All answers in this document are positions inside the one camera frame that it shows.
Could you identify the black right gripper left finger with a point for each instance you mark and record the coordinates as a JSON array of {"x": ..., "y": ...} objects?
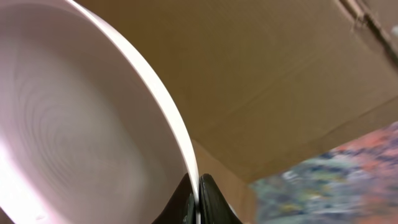
[{"x": 180, "y": 209}]

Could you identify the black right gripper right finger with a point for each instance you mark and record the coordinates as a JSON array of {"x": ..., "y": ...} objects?
[{"x": 213, "y": 207}]

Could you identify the white round plate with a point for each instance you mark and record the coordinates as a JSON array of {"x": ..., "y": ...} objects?
[{"x": 89, "y": 133}]

